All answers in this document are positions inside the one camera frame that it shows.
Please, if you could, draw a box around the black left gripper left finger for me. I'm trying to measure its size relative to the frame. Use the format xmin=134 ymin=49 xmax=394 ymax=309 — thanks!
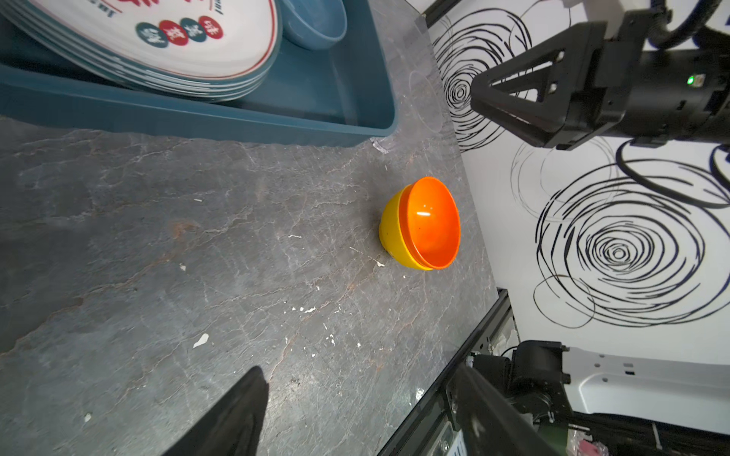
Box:
xmin=163 ymin=366 xmax=269 ymax=456

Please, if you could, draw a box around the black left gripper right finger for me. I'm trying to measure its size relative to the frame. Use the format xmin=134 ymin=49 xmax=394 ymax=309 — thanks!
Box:
xmin=450 ymin=365 xmax=556 ymax=456

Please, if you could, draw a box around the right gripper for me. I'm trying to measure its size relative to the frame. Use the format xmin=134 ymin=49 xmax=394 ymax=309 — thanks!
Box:
xmin=471 ymin=1 xmax=729 ymax=149

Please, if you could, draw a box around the orange bowl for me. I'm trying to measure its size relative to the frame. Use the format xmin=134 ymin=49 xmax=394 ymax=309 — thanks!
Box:
xmin=398 ymin=177 xmax=461 ymax=270

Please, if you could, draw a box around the yellow bowl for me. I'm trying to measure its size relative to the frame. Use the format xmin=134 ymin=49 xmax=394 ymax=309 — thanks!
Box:
xmin=378 ymin=187 xmax=432 ymax=271

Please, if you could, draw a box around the blue bowl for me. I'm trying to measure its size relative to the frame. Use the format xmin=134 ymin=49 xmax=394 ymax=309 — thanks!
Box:
xmin=279 ymin=0 xmax=348 ymax=51

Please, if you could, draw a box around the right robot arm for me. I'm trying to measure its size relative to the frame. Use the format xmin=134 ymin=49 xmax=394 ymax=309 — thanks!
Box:
xmin=466 ymin=1 xmax=729 ymax=433

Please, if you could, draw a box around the teal plastic bin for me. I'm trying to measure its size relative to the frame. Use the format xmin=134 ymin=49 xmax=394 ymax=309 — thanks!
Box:
xmin=1 ymin=1 xmax=397 ymax=146

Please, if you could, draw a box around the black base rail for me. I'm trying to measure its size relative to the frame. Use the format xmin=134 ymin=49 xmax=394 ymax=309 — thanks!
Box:
xmin=375 ymin=287 xmax=514 ymax=456

